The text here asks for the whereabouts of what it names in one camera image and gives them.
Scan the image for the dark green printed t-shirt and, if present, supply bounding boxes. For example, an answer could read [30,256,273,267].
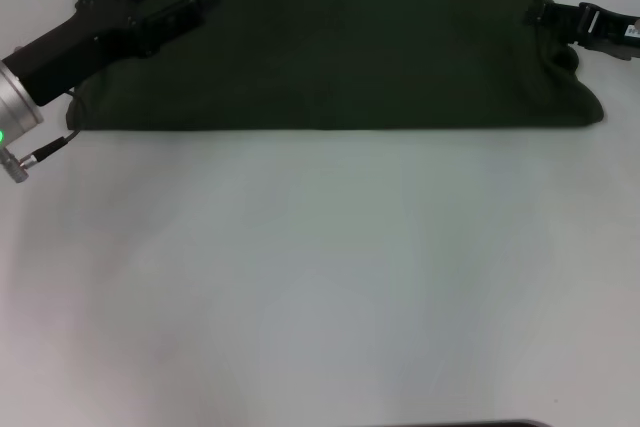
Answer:
[63,0,606,132]

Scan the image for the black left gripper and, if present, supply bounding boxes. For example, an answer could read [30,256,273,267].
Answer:
[6,0,222,108]

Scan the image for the left gripper cable with plug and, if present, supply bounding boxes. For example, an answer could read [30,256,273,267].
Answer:
[0,88,85,189]

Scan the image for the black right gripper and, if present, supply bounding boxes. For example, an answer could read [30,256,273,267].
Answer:
[522,0,640,62]

